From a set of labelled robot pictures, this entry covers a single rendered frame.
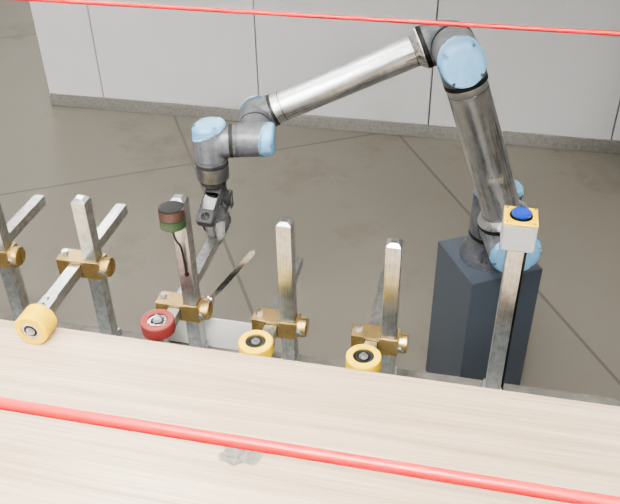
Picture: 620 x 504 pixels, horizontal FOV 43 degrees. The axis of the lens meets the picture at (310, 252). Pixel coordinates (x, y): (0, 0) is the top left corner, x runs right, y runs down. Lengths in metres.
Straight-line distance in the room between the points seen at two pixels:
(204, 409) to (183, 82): 3.36
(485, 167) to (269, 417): 0.94
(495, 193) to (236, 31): 2.66
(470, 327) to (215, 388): 1.14
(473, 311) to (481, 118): 0.73
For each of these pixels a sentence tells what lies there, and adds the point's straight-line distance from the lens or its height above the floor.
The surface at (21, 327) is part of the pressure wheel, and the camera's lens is 1.91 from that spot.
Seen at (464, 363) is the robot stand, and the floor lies 0.26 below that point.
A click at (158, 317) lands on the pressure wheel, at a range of 1.90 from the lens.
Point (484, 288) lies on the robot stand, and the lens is 2.53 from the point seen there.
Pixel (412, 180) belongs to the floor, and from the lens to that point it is 4.19.
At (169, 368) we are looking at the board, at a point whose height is 0.90.
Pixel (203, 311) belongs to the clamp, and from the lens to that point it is 1.98.
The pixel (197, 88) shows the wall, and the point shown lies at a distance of 4.82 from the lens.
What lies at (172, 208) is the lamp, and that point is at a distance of 1.78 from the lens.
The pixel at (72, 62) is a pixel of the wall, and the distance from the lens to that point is 5.10.
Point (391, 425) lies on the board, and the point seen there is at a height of 0.90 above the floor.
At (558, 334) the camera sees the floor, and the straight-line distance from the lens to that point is 3.31.
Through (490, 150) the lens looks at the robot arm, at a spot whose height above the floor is 1.11.
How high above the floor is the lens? 2.12
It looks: 36 degrees down
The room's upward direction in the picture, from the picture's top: 1 degrees counter-clockwise
